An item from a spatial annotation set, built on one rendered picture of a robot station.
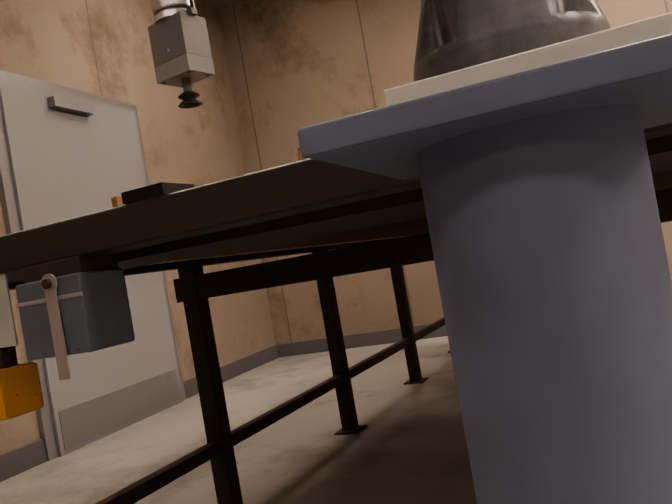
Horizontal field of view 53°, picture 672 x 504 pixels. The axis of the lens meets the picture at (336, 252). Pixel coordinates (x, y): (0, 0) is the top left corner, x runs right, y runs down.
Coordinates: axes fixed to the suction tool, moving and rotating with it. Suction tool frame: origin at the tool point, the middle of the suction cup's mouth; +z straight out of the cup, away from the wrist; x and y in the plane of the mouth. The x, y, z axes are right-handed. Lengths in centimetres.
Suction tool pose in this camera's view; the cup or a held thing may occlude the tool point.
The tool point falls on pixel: (190, 105)
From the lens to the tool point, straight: 126.7
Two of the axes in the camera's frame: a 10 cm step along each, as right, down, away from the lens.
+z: 1.7, 9.9, -0.2
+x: -5.6, 0.8, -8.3
